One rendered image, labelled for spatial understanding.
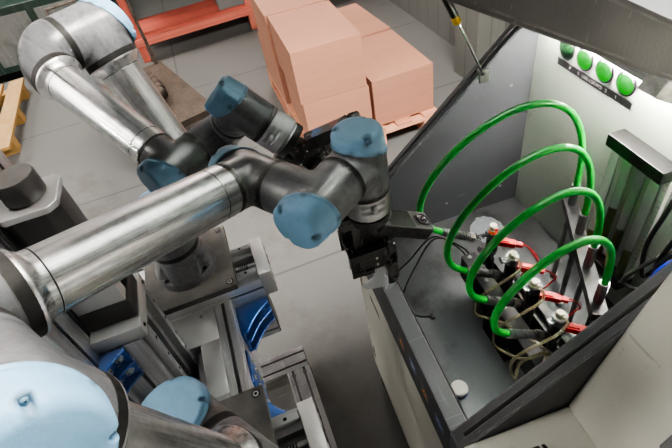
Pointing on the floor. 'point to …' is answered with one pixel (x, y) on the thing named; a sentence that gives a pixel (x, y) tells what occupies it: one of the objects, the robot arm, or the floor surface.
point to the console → (633, 382)
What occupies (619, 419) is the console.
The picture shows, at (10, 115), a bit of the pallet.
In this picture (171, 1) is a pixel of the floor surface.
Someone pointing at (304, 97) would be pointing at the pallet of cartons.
